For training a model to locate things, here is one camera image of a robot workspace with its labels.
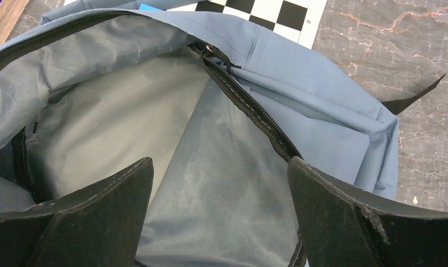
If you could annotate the blue student backpack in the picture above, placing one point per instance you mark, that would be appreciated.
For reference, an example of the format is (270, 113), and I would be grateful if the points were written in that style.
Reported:
(220, 104)

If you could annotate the black white checkerboard mat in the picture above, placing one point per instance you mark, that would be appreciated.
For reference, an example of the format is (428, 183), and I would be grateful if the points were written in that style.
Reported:
(296, 20)

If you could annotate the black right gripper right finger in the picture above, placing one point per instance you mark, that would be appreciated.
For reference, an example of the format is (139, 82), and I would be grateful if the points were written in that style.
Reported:
(343, 225)

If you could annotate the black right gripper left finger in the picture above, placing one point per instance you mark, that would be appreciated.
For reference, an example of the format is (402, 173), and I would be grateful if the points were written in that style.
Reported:
(98, 225)

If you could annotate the purple cover book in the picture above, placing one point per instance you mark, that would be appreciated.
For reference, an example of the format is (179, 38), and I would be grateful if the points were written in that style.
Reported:
(10, 12)

